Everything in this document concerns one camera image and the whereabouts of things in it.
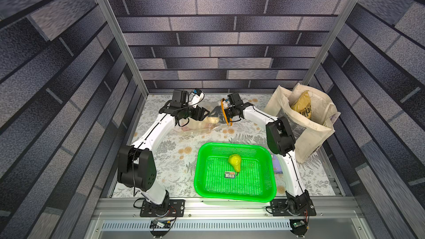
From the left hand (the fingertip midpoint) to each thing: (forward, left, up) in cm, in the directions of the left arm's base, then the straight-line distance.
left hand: (204, 108), depth 85 cm
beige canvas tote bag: (-14, -50, -1) cm, 52 cm away
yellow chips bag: (+1, -51, +3) cm, 51 cm away
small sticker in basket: (-27, -14, -21) cm, 37 cm away
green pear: (-22, -16, -15) cm, 31 cm away
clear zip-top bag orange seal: (-1, -7, -9) cm, 11 cm away
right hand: (+4, -3, -13) cm, 14 cm away
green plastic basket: (-30, -26, -21) cm, 45 cm away
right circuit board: (-47, -45, -24) cm, 69 cm away
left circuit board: (-49, +18, -23) cm, 57 cm away
